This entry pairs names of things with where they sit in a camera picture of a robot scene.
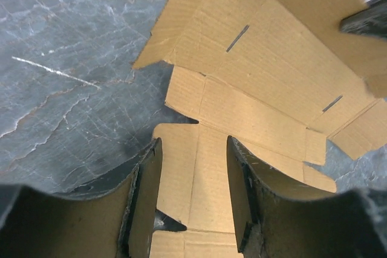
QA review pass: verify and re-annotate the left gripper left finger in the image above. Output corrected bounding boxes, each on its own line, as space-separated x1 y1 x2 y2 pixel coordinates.
1 139 163 257

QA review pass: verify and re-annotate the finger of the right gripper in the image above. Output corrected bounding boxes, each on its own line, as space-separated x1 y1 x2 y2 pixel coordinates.
340 0 387 40

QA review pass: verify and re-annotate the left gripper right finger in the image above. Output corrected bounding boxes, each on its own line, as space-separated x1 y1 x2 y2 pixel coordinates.
227 137 386 257

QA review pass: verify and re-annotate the brown cardboard box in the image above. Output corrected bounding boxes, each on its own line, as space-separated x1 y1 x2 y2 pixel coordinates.
134 0 386 257

